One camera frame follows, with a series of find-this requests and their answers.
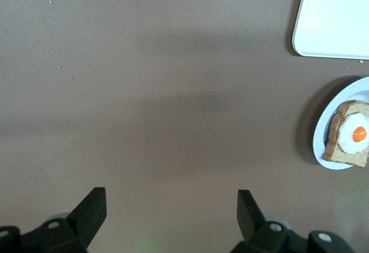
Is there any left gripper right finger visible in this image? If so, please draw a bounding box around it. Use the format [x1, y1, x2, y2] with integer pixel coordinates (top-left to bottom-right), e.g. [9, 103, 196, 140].
[230, 189, 355, 253]

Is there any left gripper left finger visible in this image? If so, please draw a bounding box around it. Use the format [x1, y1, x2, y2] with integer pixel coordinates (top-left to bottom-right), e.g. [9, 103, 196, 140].
[0, 187, 107, 253]

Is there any pale lavender round plate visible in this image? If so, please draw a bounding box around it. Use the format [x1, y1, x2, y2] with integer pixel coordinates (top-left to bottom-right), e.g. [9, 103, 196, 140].
[312, 76, 369, 170]

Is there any brown bread slice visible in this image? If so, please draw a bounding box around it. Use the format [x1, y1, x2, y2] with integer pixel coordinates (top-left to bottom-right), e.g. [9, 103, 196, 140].
[322, 99, 369, 169]

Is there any cream bear print tray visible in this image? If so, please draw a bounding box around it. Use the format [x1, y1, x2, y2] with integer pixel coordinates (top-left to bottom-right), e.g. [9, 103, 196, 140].
[291, 0, 369, 61]

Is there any fried egg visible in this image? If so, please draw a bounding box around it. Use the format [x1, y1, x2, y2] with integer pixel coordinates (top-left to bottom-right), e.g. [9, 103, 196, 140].
[337, 112, 369, 154]

